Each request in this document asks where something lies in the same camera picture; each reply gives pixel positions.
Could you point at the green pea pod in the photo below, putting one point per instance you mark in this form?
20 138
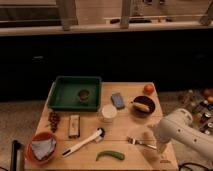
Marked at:
115 154

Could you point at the green plastic tray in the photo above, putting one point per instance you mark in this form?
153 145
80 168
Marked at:
65 93

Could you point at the blue sponge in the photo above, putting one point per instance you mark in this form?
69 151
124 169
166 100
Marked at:
117 100

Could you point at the white handled dish brush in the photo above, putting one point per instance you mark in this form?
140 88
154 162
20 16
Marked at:
97 136

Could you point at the dark brown bowl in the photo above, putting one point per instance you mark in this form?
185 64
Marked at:
144 100

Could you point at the grey folded cloth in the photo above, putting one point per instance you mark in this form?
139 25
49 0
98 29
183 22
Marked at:
43 148

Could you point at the silver metal fork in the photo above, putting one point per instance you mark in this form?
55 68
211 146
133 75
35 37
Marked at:
139 142

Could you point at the black chair frame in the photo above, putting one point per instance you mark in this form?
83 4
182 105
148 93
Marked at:
17 156

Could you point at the dark red grape bunch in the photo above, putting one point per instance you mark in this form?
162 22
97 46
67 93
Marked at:
54 120

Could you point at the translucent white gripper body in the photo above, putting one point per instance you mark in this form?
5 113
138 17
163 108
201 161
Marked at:
161 147

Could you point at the yellow corn piece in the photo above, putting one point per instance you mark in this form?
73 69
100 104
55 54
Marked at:
141 106

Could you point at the orange fruit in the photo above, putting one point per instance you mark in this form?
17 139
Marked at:
148 89

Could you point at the brown rectangular bar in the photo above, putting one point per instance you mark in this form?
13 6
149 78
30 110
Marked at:
74 126

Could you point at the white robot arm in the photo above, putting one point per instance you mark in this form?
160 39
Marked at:
176 126

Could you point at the orange plastic bowl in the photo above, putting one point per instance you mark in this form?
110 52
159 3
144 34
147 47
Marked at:
29 153

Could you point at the white paper cup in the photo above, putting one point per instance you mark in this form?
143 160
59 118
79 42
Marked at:
108 113

